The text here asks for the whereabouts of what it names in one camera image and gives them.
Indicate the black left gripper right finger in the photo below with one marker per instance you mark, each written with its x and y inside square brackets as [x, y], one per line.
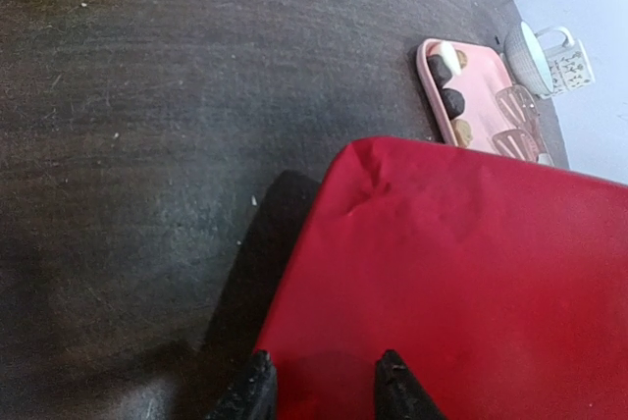
[398, 394]

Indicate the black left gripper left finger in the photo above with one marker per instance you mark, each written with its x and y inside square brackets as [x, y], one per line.
[253, 393]

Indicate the red tin lid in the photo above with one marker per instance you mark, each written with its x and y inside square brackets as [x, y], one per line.
[502, 285]

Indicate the dark chocolate tray left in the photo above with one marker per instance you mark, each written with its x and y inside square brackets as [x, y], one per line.
[452, 99]

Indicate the white heart chocolate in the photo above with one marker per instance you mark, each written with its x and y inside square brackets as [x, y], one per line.
[450, 58]

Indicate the pink plastic tray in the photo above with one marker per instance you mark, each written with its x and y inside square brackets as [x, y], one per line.
[485, 75]

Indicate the light blue ceramic bowl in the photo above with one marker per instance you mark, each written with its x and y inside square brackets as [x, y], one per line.
[527, 61]

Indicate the white floral mug yellow inside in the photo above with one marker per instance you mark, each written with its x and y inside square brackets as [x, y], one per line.
[569, 64]

